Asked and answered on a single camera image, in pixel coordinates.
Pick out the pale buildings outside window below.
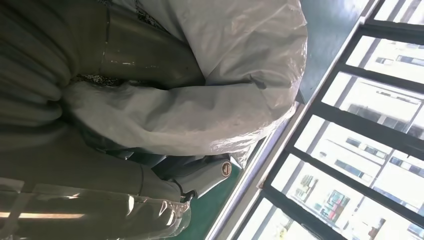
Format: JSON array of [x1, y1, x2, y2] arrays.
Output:
[[236, 0, 424, 240]]

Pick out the aluminium conveyor side rail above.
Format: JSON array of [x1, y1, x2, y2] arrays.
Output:
[[205, 0, 385, 240]]

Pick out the black window frame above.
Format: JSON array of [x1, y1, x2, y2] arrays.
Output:
[[231, 0, 424, 240]]

